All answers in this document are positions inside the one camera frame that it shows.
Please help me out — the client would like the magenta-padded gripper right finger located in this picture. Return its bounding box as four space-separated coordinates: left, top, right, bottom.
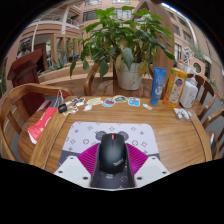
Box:
126 143 171 189

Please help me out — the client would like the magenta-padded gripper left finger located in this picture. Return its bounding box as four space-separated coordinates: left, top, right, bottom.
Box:
53 143 101 189

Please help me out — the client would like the black computer mouse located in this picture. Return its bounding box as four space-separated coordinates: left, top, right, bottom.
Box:
98 132 129 175

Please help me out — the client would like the grey white printed mouse pad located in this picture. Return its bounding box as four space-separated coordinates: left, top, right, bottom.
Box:
58 121 161 190

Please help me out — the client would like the red paper shopping bag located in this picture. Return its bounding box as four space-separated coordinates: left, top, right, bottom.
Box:
27 89 64 145

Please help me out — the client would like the small black key fob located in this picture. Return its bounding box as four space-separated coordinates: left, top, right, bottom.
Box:
57 103 68 114

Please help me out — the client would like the small white plastic packet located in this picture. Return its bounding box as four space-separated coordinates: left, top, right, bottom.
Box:
173 107 192 120

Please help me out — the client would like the blue square sticker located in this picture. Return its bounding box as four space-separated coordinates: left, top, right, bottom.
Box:
127 96 141 108

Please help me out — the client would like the cream sticker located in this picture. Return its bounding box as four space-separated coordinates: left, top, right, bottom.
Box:
87 97 104 107

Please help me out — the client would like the wooden chair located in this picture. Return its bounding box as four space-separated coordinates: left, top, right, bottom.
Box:
201 108 224 160
83 61 116 98
194 74 218 121

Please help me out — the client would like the round colourful sticker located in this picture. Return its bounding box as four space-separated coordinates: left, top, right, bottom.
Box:
102 98 116 108

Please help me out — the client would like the oval colourful sticker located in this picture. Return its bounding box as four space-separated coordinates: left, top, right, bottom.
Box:
112 94 128 104

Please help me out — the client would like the white pump bottle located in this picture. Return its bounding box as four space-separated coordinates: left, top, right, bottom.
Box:
179 74 199 109

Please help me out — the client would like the blue tube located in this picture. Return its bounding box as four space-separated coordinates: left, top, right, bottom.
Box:
149 66 167 106

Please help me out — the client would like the yellow liquid bottle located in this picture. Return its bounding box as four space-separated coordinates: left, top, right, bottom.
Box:
163 60 188 109

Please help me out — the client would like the wooden armchair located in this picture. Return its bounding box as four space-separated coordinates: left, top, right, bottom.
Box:
0 83 73 163

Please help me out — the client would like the dark red wooden lectern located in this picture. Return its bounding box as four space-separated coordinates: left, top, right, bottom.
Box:
7 49 46 116

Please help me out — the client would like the potted green plant white pot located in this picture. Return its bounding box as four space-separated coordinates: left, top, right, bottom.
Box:
69 5 176 91

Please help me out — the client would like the grey bust statue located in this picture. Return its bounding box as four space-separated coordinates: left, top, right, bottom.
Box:
18 39 33 58

